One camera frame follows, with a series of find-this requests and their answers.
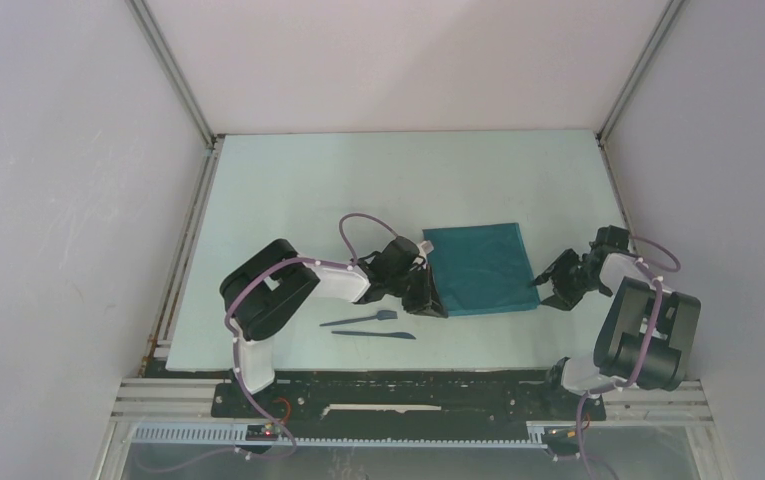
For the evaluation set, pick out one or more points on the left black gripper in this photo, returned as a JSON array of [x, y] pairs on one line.
[[427, 302]]

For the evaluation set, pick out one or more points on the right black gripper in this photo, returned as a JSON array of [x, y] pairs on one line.
[[555, 272]]

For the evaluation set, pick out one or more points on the teal cloth napkin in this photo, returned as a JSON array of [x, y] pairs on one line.
[[482, 270]]

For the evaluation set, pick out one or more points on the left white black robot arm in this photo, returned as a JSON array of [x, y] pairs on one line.
[[263, 294]]

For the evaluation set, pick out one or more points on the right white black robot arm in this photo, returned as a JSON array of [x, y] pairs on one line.
[[648, 333]]

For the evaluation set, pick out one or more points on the dark plastic knife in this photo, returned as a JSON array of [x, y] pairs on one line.
[[393, 335]]

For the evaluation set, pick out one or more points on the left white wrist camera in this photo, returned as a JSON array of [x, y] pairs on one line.
[[425, 247]]

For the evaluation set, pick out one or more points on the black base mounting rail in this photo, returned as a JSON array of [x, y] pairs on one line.
[[441, 405]]

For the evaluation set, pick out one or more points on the white slotted cable duct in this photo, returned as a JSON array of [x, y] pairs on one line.
[[237, 435]]

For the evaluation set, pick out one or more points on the aluminium frame extrusion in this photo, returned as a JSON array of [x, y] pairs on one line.
[[181, 407]]

